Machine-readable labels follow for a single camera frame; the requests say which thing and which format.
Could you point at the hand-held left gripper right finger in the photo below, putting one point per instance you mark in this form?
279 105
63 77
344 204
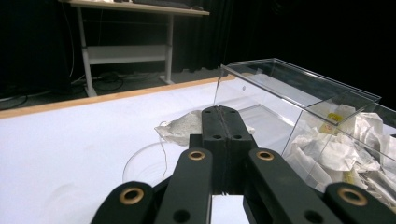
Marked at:
238 137

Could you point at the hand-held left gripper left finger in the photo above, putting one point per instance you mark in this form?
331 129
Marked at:
214 130

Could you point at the clear plastic box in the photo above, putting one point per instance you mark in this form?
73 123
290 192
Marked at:
280 102

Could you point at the clear glass cup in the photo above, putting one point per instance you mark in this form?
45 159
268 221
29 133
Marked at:
146 165

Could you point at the pile of tea bags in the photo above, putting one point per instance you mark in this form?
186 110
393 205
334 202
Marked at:
339 149

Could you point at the black curtain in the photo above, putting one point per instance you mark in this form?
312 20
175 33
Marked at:
280 28

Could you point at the white-legged desk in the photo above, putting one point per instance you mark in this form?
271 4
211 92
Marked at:
124 54

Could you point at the wooden table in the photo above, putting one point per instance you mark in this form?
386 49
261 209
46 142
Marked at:
93 100

